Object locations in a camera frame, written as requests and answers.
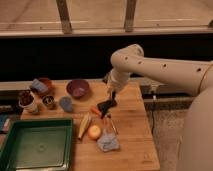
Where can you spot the black rectangular block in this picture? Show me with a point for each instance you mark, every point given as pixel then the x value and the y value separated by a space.
pixel 105 105

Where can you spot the black dish brush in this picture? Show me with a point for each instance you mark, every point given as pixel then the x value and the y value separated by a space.
pixel 112 97

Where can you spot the crumpled blue cloth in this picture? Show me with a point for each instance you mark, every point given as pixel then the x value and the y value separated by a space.
pixel 108 142

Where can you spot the purple bowl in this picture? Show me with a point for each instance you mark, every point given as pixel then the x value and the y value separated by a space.
pixel 77 88

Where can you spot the small thin utensil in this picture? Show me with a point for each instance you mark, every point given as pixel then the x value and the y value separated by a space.
pixel 112 124

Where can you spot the green plastic tray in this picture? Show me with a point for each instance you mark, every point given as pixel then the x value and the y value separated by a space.
pixel 37 145

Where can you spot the yellow red apple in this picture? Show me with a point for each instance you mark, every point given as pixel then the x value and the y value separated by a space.
pixel 94 132

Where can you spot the yellow corn cob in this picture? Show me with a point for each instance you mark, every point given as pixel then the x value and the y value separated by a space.
pixel 84 125

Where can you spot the blue cloth in bowl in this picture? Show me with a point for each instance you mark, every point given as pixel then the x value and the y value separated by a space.
pixel 38 86

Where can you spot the blue plastic cup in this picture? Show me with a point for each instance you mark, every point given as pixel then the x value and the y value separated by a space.
pixel 66 104

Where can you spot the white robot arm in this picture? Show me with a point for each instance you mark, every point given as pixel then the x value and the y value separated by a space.
pixel 192 77

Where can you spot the wooden cutting board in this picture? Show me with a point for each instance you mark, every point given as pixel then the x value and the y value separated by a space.
pixel 137 150

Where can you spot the orange carrot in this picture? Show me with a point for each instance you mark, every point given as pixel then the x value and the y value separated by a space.
pixel 94 110

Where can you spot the small metal cup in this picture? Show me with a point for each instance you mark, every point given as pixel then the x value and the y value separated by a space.
pixel 49 102

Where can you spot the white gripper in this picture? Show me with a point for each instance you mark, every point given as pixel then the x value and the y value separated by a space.
pixel 117 81

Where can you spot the orange bowl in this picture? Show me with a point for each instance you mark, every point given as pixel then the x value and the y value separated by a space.
pixel 49 85

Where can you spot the white cup with contents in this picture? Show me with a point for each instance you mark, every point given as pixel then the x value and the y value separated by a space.
pixel 27 102

